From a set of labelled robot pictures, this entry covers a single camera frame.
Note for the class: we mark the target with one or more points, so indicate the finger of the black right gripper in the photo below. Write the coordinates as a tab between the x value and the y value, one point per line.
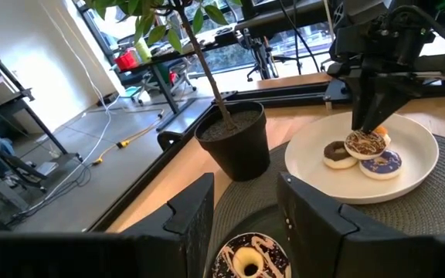
361	100
390	98

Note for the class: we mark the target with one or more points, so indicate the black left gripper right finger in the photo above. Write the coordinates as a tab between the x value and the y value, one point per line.
315	231

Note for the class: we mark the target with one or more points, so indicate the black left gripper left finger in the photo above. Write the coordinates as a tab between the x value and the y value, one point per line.
176	231

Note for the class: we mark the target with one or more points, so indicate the small yellow-orange donut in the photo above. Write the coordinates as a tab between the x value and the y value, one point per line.
382	132

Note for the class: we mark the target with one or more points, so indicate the small chocolate sprinkle donut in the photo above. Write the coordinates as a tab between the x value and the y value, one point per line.
365	144

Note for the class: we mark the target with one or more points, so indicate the large chocolate donut white drizzle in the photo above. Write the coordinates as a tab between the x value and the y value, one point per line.
230	247

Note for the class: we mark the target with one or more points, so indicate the small plain chocolate donut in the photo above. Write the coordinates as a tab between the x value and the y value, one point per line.
332	152

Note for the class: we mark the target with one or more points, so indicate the small purple donut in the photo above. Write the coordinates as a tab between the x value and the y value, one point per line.
390	164

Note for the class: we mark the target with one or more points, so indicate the white round plate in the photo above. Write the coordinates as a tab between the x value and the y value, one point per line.
323	185

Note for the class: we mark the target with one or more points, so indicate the dark grey round plate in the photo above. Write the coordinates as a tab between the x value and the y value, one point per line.
253	222

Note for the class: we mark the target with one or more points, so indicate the round dark woven placemat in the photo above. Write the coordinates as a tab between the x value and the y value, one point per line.
245	193

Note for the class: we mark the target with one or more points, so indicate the black plant pot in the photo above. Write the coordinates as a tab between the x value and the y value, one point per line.
238	154

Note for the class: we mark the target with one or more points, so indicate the dark grey workstation desk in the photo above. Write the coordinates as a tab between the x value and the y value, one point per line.
284	19

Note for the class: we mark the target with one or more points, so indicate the mesh-backed office chair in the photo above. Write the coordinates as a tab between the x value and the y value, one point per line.
263	58

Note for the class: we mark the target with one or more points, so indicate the teal floor item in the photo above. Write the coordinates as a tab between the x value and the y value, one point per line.
131	91

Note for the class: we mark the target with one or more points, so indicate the black floor box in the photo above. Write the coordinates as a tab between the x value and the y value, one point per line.
106	99

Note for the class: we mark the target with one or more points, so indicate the black office desk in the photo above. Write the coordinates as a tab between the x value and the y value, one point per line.
160	83

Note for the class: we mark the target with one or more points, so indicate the black office chair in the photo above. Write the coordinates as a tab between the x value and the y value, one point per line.
137	79

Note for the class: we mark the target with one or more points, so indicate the grey office chair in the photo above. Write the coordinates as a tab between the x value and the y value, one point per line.
182	73

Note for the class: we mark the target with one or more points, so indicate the red box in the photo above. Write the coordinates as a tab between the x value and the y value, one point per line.
126	61

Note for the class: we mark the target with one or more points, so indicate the yellow-green cylinder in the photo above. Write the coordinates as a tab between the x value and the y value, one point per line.
143	50

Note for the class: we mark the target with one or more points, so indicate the green leafy plant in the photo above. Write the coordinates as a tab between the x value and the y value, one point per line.
156	34

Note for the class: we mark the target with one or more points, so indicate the black rolling cart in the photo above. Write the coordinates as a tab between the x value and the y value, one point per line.
6	105

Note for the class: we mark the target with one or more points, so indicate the black aluminium table frame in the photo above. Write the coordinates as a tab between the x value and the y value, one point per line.
284	94

